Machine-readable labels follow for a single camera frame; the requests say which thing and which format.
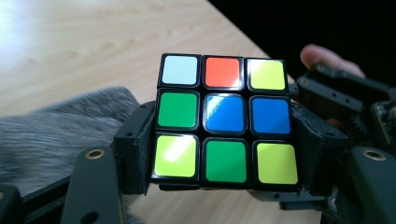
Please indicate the grey fuzzy cloth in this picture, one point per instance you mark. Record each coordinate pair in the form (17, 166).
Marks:
(62, 133)

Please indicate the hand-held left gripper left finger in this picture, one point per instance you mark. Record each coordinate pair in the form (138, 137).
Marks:
(134, 146)

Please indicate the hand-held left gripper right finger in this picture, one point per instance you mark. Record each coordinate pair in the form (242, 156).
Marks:
(317, 146)

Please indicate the multicoloured puzzle cube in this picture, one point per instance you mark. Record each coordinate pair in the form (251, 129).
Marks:
(225, 121)

